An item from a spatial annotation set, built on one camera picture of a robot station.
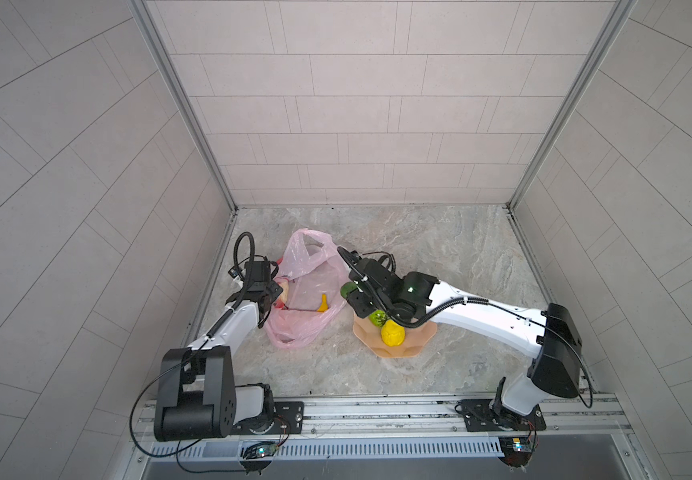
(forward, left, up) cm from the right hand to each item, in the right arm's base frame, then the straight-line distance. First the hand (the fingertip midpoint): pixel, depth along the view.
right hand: (352, 298), depth 76 cm
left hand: (+12, +23, -9) cm, 28 cm away
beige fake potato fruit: (+9, +20, -10) cm, 24 cm away
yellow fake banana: (+5, +9, -12) cm, 16 cm away
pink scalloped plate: (-7, -17, -12) cm, 22 cm away
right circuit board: (-32, -36, -17) cm, 51 cm away
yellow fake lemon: (-6, -10, -9) cm, 15 cm away
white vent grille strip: (-31, -19, -16) cm, 39 cm away
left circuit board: (-29, +22, -12) cm, 38 cm away
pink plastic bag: (+15, +11, -14) cm, 23 cm away
